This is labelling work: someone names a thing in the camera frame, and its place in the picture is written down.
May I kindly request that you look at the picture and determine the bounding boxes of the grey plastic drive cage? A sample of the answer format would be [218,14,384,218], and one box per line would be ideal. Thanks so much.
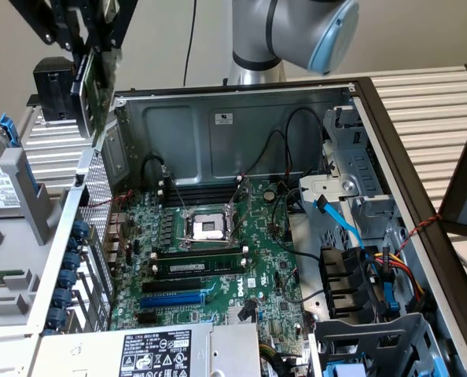
[310,312,445,377]

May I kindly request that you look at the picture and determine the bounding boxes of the open grey PC case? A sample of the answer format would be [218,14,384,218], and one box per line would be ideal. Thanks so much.
[0,76,467,377]

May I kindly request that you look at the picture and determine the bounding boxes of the silver chipset heatsink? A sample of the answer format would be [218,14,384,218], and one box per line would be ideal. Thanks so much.
[224,305,258,326]

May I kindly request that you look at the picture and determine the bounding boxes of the metal CPU socket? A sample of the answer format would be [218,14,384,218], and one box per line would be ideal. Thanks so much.
[176,203,242,251]

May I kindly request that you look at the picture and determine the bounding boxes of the light blue plastic latch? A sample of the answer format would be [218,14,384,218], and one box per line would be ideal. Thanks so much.
[322,361,369,377]

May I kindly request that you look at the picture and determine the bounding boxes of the black RAM slot white latches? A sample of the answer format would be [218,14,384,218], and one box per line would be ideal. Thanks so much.
[149,246,248,263]
[150,257,248,280]
[157,184,241,206]
[157,175,243,196]

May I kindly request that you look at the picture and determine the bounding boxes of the long black expansion slot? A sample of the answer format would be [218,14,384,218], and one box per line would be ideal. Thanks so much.
[141,276,204,296]

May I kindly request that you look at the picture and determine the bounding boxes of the grey power supply unit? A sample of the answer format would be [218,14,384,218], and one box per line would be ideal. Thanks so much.
[31,322,263,377]

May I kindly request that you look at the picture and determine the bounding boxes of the stacked metal port block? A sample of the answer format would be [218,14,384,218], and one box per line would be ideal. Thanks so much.
[103,211,127,252]

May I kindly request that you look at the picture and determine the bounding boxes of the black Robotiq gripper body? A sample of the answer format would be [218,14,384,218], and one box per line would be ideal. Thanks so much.
[58,0,119,35]

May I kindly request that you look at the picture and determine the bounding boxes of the thin metal locking lever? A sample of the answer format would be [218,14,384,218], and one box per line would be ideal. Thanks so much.
[162,167,189,217]
[177,234,238,247]

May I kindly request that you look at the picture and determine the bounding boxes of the black wire across motherboard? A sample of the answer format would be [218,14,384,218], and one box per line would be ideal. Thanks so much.
[270,219,323,262]

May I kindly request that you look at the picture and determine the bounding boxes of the grey metal disk bay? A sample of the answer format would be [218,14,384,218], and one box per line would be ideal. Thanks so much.
[298,104,402,252]

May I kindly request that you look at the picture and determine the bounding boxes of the yellow black supply wires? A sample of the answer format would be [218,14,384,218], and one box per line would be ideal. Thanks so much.
[259,341,309,377]

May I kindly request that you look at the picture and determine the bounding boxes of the green graphics card black cooler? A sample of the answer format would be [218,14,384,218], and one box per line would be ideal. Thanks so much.
[70,49,123,139]

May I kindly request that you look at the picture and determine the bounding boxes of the blue disk carrier rail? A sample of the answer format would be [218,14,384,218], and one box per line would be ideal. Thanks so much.
[0,112,48,205]

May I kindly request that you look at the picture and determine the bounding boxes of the black plastic box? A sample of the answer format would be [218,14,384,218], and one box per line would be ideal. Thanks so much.
[32,57,79,123]

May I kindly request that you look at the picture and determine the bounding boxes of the red black twisted wire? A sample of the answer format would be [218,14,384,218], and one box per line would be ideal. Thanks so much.
[398,214,443,252]
[90,189,134,236]

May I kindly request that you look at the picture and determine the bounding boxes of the green Dell motherboard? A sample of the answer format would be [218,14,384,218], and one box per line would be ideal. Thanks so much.
[108,174,317,357]

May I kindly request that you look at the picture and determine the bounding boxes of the silver bay latch plate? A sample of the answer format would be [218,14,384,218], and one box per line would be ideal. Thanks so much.
[298,174,361,206]

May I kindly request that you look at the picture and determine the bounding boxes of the black plastic fan shroud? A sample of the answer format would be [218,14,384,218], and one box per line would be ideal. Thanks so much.
[318,245,378,321]

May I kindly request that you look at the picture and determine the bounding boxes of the black power wire plug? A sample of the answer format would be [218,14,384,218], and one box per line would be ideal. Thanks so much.
[406,288,435,314]

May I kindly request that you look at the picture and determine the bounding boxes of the black angled wire plug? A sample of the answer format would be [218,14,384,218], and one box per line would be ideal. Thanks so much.
[237,299,258,321]

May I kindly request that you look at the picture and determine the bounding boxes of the blue plastic cable clip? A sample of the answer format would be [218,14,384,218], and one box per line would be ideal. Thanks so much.
[381,270,400,314]

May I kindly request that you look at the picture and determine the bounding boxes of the yellow red power wire bundle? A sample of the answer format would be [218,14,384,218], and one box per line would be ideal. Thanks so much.
[365,251,429,303]

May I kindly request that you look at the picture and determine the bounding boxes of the dark framed panel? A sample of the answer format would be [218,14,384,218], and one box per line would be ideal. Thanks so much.
[437,93,467,239]

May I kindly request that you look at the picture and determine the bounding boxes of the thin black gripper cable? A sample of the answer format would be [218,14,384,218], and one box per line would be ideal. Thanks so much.
[182,0,198,86]

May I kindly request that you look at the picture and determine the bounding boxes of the thin black arched wire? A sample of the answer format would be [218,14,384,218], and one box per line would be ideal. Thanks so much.
[285,106,325,178]
[243,130,293,178]

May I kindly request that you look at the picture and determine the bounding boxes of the flat blue SATA wire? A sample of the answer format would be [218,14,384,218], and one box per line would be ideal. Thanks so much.
[314,198,366,252]

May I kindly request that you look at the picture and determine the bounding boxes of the open metal socket cover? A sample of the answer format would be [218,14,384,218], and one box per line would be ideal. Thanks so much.
[227,175,255,233]

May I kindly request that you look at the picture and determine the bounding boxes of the green RAM stick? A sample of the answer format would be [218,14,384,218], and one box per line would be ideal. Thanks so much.
[0,269,25,287]

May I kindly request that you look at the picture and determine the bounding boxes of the short black looped wire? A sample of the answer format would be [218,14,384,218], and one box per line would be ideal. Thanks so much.
[141,155,167,178]

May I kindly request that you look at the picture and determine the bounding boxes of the hard drive in caddy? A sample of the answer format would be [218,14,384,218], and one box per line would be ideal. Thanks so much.
[0,147,68,329]

